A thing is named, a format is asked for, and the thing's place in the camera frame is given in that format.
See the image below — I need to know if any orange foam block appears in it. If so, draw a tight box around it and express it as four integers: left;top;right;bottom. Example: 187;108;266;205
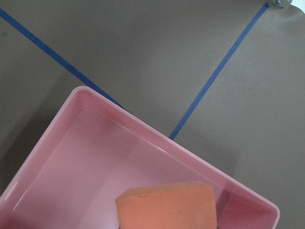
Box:
115;182;217;229

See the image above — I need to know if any pink plastic bin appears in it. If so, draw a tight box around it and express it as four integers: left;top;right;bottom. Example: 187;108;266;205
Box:
0;86;280;229

